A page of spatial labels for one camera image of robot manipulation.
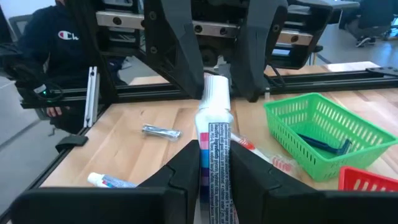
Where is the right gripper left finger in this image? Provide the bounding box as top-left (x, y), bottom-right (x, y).
top-left (138, 139), bottom-right (201, 224)

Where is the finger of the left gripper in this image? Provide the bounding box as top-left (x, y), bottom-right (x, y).
top-left (144, 0), bottom-right (205, 101)
top-left (229, 0), bottom-right (289, 103)

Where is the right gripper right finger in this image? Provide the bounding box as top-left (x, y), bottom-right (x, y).
top-left (230, 141), bottom-right (312, 224)

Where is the red toothbrush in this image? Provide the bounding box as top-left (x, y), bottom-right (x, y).
top-left (229, 132), bottom-right (304, 180)

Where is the silver foil packet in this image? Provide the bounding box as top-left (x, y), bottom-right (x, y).
top-left (142, 123), bottom-right (183, 141)

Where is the dark blue razor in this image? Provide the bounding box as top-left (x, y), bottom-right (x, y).
top-left (297, 133), bottom-right (354, 156)

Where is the green plastic basket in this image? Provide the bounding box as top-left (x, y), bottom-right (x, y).
top-left (263, 92), bottom-right (398, 183)

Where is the toothpaste tube with red end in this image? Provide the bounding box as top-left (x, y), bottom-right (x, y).
top-left (86, 172), bottom-right (137, 189)

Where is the grey desk top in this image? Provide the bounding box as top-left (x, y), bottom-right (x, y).
top-left (287, 0), bottom-right (361, 25)

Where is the red plastic basket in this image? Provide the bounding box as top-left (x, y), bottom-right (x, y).
top-left (338, 166), bottom-right (398, 192)

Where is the person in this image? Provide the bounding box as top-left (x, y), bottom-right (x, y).
top-left (338, 0), bottom-right (398, 48)
top-left (14, 0), bottom-right (130, 135)

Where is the person's hand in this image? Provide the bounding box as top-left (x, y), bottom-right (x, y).
top-left (45, 106), bottom-right (63, 118)

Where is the grey chair back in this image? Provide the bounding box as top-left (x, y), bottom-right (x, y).
top-left (8, 14), bottom-right (34, 40)

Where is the black device with green light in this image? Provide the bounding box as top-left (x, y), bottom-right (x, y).
top-left (0, 42), bottom-right (66, 110)

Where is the white aluminium extrusion post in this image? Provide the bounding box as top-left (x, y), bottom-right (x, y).
top-left (83, 65), bottom-right (101, 128)

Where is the black plastic bracket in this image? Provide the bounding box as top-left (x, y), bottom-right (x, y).
top-left (55, 134), bottom-right (90, 153)

